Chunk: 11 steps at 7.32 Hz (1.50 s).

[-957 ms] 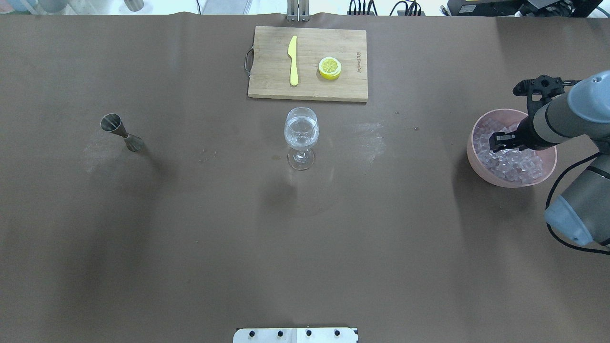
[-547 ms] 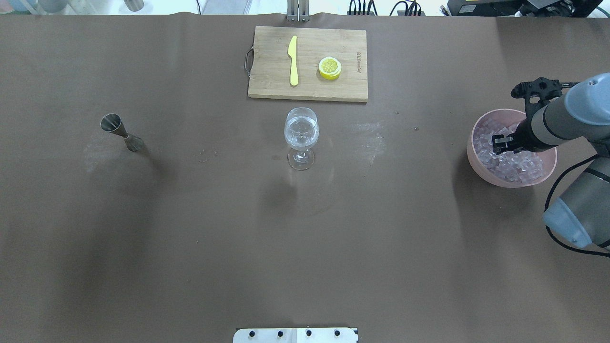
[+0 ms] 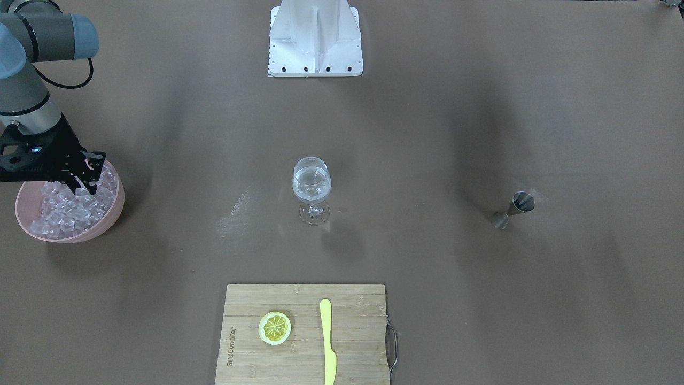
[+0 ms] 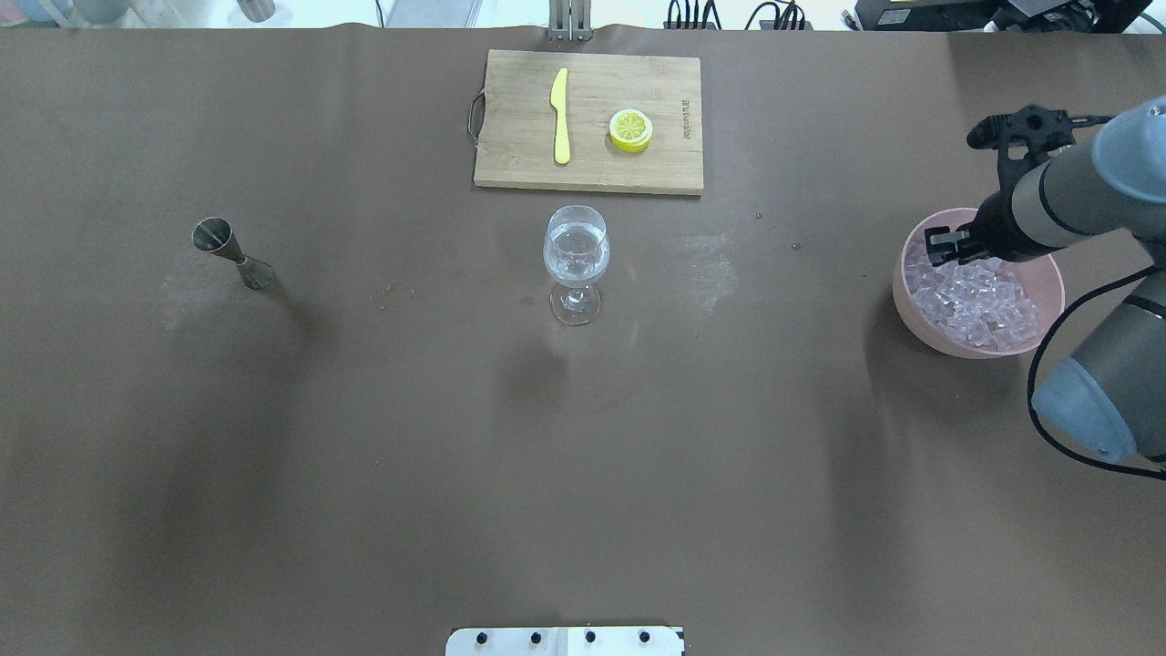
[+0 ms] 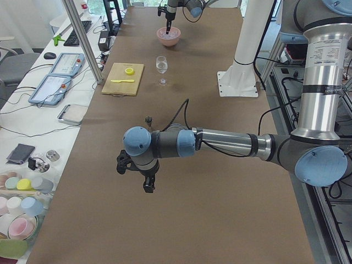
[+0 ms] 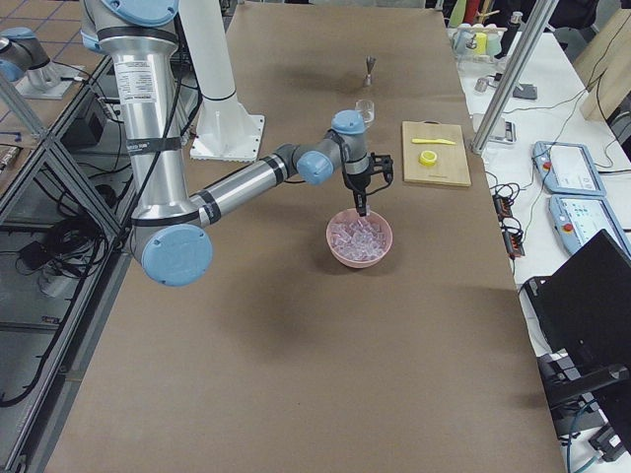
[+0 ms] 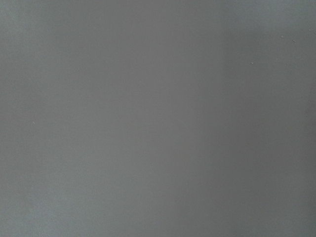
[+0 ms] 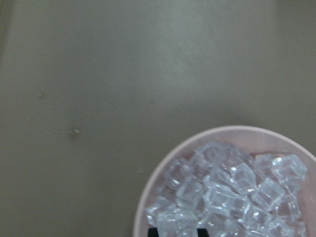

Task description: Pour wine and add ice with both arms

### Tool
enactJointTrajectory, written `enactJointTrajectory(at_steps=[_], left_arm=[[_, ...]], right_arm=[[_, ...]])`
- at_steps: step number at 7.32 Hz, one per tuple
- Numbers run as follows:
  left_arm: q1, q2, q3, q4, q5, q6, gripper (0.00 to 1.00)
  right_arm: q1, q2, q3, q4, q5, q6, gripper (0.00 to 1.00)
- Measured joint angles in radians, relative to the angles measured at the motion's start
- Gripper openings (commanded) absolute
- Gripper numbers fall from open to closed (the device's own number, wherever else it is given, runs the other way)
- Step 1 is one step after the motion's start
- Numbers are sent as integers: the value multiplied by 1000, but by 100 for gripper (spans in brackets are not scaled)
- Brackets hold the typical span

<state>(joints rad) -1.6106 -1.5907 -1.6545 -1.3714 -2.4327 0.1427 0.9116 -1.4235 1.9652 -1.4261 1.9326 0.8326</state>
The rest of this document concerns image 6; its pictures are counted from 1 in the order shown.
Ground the yellow plastic knife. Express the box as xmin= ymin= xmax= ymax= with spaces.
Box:
xmin=410 ymin=138 xmax=456 ymax=146

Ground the light blue mug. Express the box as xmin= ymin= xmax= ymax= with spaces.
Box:
xmin=452 ymin=29 xmax=471 ymax=56

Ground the black laptop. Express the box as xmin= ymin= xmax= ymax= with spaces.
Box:
xmin=523 ymin=230 xmax=630 ymax=374

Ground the wooden mug tree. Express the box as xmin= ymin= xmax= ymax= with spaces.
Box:
xmin=457 ymin=0 xmax=509 ymax=55

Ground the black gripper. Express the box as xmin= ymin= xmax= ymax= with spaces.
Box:
xmin=342 ymin=165 xmax=373 ymax=217

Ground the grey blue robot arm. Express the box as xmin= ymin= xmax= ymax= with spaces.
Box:
xmin=83 ymin=1 xmax=376 ymax=286
xmin=1 ymin=27 xmax=50 ymax=82

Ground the blue teach pendant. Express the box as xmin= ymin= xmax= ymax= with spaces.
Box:
xmin=548 ymin=194 xmax=630 ymax=254
xmin=531 ymin=141 xmax=606 ymax=196

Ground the clear ice cubes pile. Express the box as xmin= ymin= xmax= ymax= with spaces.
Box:
xmin=329 ymin=217 xmax=386 ymax=262

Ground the steel double jigger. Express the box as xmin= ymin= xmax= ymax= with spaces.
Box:
xmin=363 ymin=55 xmax=377 ymax=87

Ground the clear wine glass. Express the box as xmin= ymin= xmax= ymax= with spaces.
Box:
xmin=355 ymin=99 xmax=375 ymax=127

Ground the black steel flask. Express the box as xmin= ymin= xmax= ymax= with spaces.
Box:
xmin=500 ymin=11 xmax=523 ymax=57

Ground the aluminium frame post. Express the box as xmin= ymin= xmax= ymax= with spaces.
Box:
xmin=471 ymin=0 xmax=558 ymax=155

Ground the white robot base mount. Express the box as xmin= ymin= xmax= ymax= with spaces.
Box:
xmin=178 ymin=0 xmax=265 ymax=163

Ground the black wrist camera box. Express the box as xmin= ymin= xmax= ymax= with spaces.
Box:
xmin=370 ymin=153 xmax=393 ymax=184

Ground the bamboo cutting board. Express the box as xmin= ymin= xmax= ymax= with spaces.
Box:
xmin=401 ymin=121 xmax=471 ymax=187

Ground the pink bowl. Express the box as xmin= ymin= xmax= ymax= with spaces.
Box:
xmin=325 ymin=208 xmax=393 ymax=269

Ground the yellow lemon slice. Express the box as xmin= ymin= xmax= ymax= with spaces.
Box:
xmin=418 ymin=150 xmax=438 ymax=167

